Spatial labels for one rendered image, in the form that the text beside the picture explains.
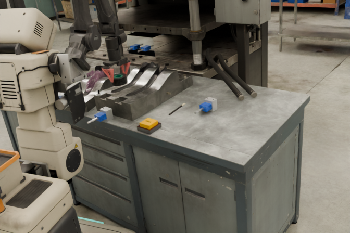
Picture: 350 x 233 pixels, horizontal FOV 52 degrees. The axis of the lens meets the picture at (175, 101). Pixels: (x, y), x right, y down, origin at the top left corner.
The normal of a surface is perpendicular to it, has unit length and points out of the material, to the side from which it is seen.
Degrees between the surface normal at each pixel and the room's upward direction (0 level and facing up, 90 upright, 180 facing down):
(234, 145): 0
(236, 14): 90
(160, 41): 90
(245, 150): 0
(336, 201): 0
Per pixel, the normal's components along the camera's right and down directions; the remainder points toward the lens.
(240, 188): -0.61, 0.38
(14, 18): -0.33, -0.31
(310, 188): -0.10, -0.91
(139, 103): 0.79, 0.18
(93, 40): 0.94, 0.07
